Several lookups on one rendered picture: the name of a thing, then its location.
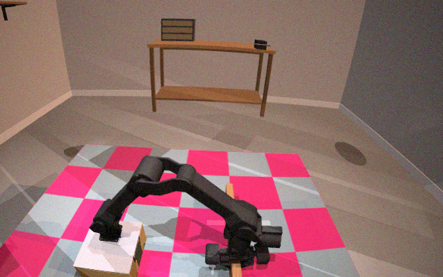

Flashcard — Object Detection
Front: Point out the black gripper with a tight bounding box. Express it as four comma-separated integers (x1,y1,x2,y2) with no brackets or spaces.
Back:
205,241,270,268

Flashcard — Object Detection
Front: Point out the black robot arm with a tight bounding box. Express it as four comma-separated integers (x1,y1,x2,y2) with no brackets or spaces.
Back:
89,155,283,249

